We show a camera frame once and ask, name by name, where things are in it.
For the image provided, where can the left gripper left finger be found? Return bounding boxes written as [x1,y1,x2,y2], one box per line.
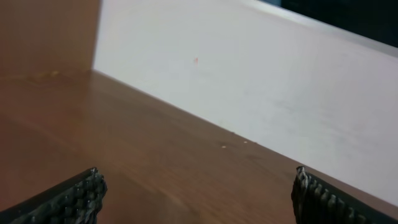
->
[1,167,108,224]

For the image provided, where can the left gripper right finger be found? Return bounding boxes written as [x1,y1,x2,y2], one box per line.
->
[291,166,397,224]

